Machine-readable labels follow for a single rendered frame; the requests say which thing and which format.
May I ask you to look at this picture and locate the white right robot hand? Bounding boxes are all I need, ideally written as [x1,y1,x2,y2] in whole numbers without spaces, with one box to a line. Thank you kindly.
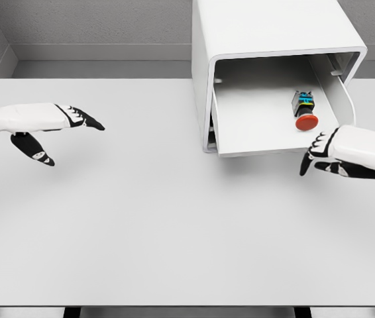
[299,125,375,181]

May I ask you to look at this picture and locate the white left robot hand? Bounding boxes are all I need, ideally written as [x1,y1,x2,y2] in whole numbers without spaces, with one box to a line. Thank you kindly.
[0,103,106,167]

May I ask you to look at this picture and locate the red button load switch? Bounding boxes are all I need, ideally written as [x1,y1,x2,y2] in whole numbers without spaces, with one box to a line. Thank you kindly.
[292,89,319,132]

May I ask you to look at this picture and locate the white cabinet drawer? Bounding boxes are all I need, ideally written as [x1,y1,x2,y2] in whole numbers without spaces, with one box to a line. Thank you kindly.
[208,54,356,158]

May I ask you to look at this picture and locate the white storage cabinet shell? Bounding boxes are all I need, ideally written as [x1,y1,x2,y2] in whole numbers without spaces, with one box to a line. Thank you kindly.
[191,0,368,154]

